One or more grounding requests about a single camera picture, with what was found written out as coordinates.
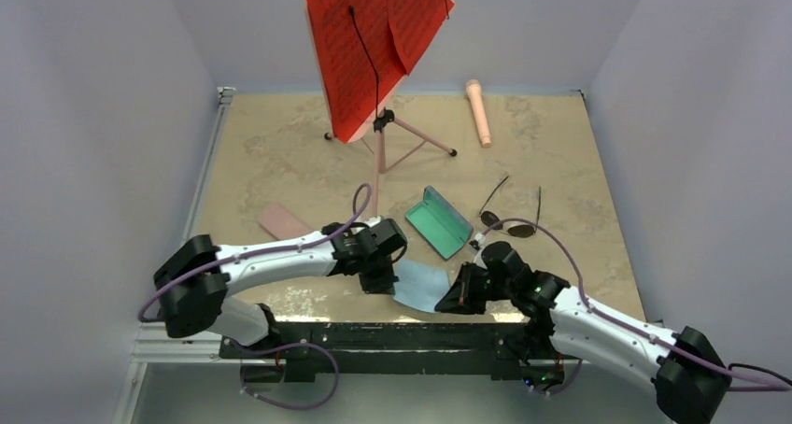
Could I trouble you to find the pink glasses case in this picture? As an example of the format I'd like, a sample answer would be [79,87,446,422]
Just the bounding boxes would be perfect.
[256,203,314,240]

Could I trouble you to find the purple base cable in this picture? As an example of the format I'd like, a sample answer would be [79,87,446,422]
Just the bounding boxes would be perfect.
[229,340,340,411]

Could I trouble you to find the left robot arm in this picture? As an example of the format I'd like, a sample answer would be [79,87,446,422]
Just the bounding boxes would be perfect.
[153,219,407,358]

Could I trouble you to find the pink music stand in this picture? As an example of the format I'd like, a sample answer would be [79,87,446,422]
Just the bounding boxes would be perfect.
[344,106,459,217]

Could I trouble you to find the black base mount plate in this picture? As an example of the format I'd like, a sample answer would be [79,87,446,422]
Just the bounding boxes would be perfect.
[219,322,576,389]

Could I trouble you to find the black power cable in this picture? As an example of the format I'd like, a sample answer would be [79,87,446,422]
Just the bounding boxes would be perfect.
[728,363,792,387]

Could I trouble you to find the blue glasses case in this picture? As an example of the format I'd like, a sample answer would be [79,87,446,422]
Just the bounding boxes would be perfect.
[404,186,474,261]

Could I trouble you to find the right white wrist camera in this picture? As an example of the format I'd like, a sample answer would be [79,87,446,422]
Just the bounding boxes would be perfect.
[468,239,486,253]

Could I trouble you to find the black sunglasses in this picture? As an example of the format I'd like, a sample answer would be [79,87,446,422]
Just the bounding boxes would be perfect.
[477,175,543,239]

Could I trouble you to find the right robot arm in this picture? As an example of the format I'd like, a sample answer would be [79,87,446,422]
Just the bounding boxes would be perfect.
[434,242,731,423]

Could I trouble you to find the pink toy microphone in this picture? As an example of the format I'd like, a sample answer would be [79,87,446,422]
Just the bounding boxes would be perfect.
[466,79,492,148]

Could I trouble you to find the aluminium frame rail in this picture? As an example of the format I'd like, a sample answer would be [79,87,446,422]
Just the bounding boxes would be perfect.
[112,87,237,423]

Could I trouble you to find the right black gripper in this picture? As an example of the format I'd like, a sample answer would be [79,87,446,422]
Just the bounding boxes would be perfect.
[434,261,514,315]

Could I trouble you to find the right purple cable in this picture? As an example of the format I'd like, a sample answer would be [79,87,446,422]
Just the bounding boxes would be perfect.
[481,217,792,392]

